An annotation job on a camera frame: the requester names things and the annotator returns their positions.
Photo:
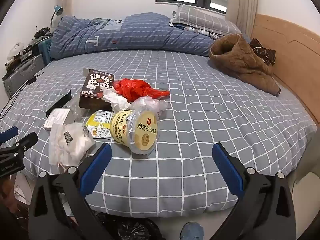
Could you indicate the brown snack box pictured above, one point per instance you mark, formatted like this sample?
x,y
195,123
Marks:
x,y
96,85

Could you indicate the yellow yogurt cup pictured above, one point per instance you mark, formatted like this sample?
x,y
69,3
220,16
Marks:
x,y
140,132

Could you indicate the grey suitcase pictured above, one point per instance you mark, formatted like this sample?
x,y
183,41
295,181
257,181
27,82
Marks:
x,y
22,72

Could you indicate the brown fleece jacket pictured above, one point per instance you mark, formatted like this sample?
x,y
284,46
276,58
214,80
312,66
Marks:
x,y
240,57

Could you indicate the wooden headboard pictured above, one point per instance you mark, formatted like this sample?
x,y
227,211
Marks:
x,y
295,62

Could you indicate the grey checked bed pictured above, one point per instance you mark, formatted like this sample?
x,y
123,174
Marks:
x,y
187,130

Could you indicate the blue striped duvet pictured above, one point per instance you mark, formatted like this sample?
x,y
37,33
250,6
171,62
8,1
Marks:
x,y
137,35

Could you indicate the white tissue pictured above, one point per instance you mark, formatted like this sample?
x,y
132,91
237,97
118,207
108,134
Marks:
x,y
115,102

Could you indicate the black device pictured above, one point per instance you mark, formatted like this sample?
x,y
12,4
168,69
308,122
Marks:
x,y
41,31

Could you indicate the black packet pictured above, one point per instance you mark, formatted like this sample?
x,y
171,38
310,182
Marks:
x,y
63,100

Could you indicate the red plastic bag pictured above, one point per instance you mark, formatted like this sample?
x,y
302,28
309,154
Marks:
x,y
135,88

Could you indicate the white round object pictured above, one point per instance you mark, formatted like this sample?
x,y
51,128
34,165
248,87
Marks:
x,y
15,47

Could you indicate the teal suitcase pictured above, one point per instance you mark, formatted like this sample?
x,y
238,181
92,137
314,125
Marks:
x,y
45,50

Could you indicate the small white box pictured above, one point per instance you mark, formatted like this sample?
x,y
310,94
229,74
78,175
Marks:
x,y
56,117

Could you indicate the yellow and white packet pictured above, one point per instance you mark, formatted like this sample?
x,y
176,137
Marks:
x,y
98,122

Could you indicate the blue slipper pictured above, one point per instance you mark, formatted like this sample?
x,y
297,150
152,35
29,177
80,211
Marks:
x,y
192,231

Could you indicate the black trash bin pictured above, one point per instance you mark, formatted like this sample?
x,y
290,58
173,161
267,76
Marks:
x,y
130,227

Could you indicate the clear plastic bag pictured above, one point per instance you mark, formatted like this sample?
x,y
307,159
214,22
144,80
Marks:
x,y
150,103

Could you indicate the grey checked pillow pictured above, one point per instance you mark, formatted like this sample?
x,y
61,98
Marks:
x,y
200,17

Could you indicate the dark leaf-patterned cushion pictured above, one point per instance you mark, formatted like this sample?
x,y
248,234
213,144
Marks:
x,y
265,52

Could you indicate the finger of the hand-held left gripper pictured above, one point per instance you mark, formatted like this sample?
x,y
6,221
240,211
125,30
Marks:
x,y
25,141
8,133

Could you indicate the blue desk lamp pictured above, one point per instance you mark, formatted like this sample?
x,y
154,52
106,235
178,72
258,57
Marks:
x,y
58,9

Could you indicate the white plastic bag with label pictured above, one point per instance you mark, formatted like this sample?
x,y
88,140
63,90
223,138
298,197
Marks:
x,y
70,142

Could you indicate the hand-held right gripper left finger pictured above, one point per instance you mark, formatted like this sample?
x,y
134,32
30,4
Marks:
x,y
97,165

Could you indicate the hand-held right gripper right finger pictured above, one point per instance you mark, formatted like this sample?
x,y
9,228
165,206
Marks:
x,y
228,167

